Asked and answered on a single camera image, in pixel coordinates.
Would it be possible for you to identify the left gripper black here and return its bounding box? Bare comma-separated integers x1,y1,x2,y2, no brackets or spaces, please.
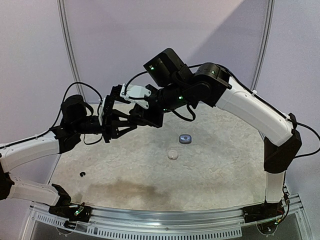
73,108,137,143

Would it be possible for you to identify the purple earbud charging case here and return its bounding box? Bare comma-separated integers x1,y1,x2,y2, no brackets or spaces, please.
178,134,192,144

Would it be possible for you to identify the pink earbud charging case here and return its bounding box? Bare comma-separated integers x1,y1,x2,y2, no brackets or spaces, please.
167,149,179,160

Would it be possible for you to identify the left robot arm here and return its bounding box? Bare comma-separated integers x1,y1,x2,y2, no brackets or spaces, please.
0,84,150,217

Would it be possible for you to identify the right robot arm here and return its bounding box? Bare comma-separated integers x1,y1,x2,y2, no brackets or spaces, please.
121,48,302,218

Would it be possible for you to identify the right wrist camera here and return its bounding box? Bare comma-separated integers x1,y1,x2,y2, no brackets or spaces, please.
120,83,152,110

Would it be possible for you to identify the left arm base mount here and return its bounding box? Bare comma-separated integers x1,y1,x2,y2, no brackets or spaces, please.
48,183,93,223

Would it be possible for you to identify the aluminium front rail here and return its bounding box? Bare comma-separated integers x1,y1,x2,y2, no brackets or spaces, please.
22,195,312,240

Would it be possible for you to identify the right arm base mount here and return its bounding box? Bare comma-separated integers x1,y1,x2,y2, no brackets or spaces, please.
241,201,290,223

